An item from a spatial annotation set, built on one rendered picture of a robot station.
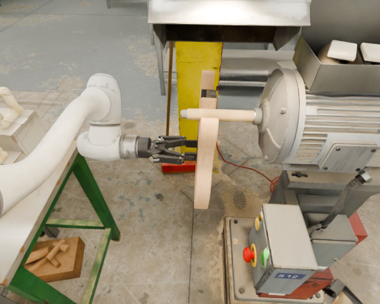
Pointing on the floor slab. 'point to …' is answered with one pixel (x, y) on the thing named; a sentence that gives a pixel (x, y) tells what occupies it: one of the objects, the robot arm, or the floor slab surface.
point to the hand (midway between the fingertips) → (196, 149)
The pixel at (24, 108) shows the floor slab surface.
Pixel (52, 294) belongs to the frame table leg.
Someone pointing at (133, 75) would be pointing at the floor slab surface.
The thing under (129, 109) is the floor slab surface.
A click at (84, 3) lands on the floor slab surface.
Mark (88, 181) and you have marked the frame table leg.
